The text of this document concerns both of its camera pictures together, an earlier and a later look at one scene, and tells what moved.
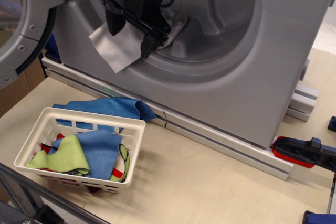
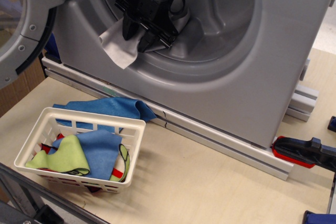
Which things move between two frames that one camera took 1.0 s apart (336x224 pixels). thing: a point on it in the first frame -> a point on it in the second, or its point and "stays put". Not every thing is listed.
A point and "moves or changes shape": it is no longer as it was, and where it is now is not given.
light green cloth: x=68 y=158 stays put
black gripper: x=143 y=9 -> x=154 y=14
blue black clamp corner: x=310 y=217 stays put
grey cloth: x=124 y=48 moves or changes shape
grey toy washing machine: x=242 y=63 stays put
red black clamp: x=305 y=153 stays put
